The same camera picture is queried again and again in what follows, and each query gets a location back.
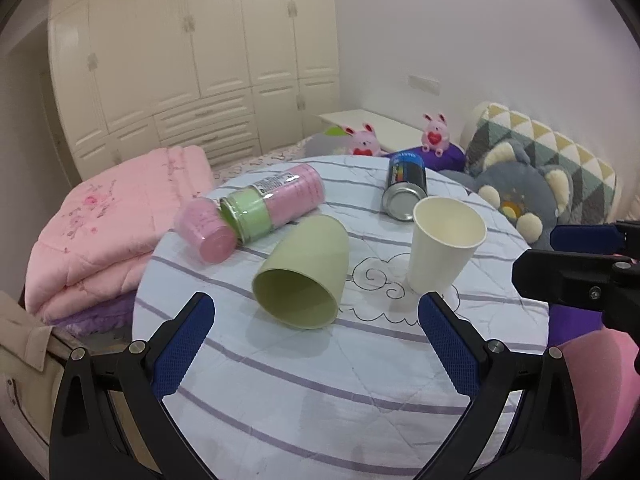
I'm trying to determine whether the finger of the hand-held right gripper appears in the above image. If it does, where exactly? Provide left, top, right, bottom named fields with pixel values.
left=550, top=219, right=640, bottom=260
left=511, top=249, right=640, bottom=328

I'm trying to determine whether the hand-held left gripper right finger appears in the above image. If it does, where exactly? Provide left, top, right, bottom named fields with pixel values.
left=411, top=291, right=584, bottom=480

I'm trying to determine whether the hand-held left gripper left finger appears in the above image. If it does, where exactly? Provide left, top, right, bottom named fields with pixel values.
left=48, top=291, right=216, bottom=480

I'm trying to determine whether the green plastic cup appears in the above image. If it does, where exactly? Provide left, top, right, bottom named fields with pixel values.
left=251, top=214, right=350, bottom=330

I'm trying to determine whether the white paper cup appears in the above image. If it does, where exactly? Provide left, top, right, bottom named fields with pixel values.
left=406, top=197, right=488, bottom=295

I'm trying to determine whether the pink plastic cup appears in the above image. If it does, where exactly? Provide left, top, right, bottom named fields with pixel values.
left=175, top=197, right=236, bottom=264

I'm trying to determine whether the grey plush bear cushion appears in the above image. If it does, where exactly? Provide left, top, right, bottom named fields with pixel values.
left=437, top=140, right=576, bottom=245

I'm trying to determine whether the purple blanket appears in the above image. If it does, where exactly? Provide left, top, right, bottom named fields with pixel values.
left=47, top=292, right=138, bottom=348

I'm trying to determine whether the triangle patterned pillow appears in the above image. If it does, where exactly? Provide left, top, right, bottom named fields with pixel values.
left=460, top=101, right=621, bottom=226

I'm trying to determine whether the pink cloth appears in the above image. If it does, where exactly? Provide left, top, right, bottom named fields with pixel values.
left=557, top=331, right=638, bottom=480

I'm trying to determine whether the round table with striped cloth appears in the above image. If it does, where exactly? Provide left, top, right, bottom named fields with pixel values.
left=131, top=155, right=550, bottom=480

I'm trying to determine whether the folded pink quilt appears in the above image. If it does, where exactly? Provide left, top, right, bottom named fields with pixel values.
left=25, top=146, right=217, bottom=325

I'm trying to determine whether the purple cushion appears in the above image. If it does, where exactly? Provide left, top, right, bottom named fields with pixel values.
left=389, top=142, right=467, bottom=173

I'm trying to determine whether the beige garment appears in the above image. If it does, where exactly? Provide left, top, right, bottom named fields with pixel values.
left=0, top=290, right=76, bottom=461

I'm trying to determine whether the blue drink can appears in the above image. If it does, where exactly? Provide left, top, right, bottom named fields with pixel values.
left=381, top=153, right=427, bottom=220

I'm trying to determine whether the pink plush rabbit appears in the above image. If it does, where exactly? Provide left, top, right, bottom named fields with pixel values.
left=343, top=122, right=382, bottom=157
left=421, top=112, right=449, bottom=155

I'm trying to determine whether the pink cylindrical bottle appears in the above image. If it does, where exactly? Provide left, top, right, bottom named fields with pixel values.
left=218, top=163, right=326, bottom=244

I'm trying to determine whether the white bedside table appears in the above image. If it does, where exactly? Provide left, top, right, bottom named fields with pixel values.
left=318, top=108, right=426, bottom=153

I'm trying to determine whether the cream wardrobe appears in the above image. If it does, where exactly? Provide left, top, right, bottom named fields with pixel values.
left=47, top=0, right=342, bottom=181

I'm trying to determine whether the white wall switch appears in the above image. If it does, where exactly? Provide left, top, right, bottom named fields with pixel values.
left=407, top=74, right=440, bottom=95

